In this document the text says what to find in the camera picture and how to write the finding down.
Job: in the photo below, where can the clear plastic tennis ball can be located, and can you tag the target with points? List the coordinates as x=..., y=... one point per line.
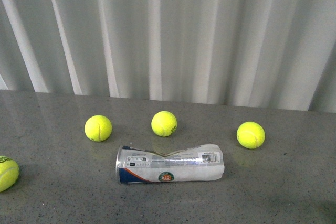
x=200, y=163

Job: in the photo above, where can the yellow tennis ball black print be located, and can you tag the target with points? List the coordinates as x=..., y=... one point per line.
x=164, y=123

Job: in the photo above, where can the yellow tennis ball left middle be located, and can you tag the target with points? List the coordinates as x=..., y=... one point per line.
x=98, y=128

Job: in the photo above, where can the plain yellow tennis ball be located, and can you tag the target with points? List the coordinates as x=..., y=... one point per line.
x=250, y=135

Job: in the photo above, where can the yellow tennis ball far left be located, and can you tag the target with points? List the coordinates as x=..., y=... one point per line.
x=9, y=173

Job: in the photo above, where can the white pleated curtain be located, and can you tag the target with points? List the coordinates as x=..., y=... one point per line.
x=257, y=53

